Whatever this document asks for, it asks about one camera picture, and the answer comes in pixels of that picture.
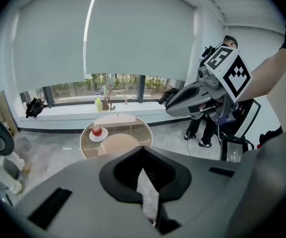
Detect brown handbag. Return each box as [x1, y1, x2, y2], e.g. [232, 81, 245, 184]
[102, 96, 113, 112]

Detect dark jacket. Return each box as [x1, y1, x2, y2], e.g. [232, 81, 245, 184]
[158, 88, 181, 106]

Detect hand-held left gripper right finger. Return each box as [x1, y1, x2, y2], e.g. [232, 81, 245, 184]
[142, 145, 244, 238]

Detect white window ledge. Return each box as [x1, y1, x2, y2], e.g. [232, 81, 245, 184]
[16, 100, 191, 131]

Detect wooden board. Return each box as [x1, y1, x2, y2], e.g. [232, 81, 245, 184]
[0, 90, 20, 136]

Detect dark framed window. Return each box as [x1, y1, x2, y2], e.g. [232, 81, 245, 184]
[18, 74, 186, 109]

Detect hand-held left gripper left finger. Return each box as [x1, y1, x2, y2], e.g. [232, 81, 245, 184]
[13, 145, 158, 238]

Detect white plate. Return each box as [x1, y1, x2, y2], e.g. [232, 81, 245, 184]
[89, 127, 109, 143]

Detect grey roller blind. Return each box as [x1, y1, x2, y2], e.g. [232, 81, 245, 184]
[10, 0, 100, 94]
[84, 0, 197, 82]

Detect black bag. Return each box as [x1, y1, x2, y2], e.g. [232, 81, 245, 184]
[25, 97, 46, 119]

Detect round glass table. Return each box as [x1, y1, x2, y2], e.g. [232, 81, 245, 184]
[80, 113, 154, 160]

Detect person's right forearm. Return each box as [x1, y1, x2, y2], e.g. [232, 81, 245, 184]
[236, 47, 286, 104]

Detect small black display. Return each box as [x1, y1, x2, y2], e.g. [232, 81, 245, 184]
[220, 135, 254, 162]

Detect yellow green drink bottle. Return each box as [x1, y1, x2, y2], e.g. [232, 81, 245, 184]
[94, 96, 104, 113]

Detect black monitor screen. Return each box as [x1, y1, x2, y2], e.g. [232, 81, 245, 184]
[233, 99, 262, 140]

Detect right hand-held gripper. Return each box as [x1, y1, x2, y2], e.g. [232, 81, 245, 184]
[166, 46, 254, 126]

